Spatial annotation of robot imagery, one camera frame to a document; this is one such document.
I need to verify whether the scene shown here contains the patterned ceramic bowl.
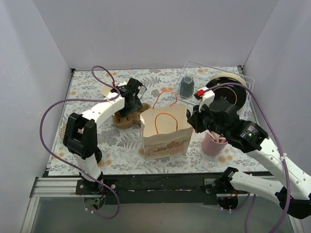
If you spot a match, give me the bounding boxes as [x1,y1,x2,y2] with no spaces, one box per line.
[59,124,67,139]

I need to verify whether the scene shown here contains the stacked brown pulp cup carriers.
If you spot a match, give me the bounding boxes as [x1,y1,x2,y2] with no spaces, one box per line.
[112,103,151,129]

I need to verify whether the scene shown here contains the stack of brown paper cups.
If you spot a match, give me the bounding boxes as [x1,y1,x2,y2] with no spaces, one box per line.
[101,85,112,98]

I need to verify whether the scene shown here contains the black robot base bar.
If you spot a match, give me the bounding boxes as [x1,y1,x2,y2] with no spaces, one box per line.
[75,172,246,206]

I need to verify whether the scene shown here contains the stack of black cup lids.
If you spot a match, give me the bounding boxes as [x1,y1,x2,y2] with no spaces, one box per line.
[94,147,102,163]

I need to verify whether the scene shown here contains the pink straw holder cup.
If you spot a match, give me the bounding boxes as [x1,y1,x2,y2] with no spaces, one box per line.
[201,133,228,156]

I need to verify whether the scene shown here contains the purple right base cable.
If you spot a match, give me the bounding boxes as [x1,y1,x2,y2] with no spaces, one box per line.
[220,194,256,233]

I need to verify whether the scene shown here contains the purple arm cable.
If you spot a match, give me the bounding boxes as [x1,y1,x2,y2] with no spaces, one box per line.
[39,65,121,180]
[204,82,291,219]

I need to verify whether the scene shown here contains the black plastic cup lid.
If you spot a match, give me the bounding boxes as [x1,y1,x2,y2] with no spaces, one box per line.
[186,109,191,118]

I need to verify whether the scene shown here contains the cream ceramic plate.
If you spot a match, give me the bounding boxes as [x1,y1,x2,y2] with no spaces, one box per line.
[206,72,247,94]

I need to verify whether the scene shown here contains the printed kraft paper bag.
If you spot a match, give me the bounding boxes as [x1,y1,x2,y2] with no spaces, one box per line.
[140,90,193,160]

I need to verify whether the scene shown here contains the black plate gold ring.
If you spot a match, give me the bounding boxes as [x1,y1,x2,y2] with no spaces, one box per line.
[206,76,248,112]

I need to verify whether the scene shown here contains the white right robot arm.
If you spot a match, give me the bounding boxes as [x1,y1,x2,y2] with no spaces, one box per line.
[186,100,311,219]

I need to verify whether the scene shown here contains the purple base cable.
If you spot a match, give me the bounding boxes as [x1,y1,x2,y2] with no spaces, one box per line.
[220,194,256,233]
[85,182,121,220]

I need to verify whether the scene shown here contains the dark teal ceramic cup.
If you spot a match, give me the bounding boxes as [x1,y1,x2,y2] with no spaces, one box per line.
[179,76,194,98]

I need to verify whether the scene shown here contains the floral paper table mat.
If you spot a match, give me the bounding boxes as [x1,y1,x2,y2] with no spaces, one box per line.
[49,68,264,176]

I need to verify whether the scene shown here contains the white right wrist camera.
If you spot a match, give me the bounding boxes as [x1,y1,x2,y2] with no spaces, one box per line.
[194,87,215,113]

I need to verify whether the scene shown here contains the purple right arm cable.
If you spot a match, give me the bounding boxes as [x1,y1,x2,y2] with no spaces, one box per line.
[204,82,291,219]

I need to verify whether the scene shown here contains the white wire dish rack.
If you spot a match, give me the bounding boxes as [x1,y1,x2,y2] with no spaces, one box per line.
[173,61,257,122]

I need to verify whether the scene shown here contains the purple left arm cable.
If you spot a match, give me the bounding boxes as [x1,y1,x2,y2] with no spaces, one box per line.
[39,65,121,180]

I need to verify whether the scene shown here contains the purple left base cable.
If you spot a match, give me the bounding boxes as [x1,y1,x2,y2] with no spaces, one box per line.
[85,182,121,220]

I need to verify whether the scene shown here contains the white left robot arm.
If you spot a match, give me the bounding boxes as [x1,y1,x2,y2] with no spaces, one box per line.
[63,78,147,194]

